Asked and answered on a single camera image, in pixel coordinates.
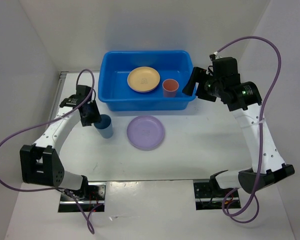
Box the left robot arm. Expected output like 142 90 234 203
19 83 113 200

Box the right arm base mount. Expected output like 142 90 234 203
193 179 241 211

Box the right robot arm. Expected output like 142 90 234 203
191 57 295 197

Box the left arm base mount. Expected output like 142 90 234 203
58 181 107 213

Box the blue plastic cup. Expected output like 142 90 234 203
93 114 114 139

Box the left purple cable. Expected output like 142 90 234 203
0 69 105 235

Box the red plastic cup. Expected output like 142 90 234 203
162 79 179 98

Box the purple cable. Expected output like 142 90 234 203
0 69 105 235
213 36 283 224

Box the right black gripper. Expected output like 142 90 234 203
181 66 224 102

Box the blue plastic bin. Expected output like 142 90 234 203
97 50 195 112

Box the purple plastic plate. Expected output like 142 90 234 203
126 115 165 151

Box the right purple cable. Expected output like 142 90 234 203
213 36 283 224

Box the yellow plastic plate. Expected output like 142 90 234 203
127 66 161 92

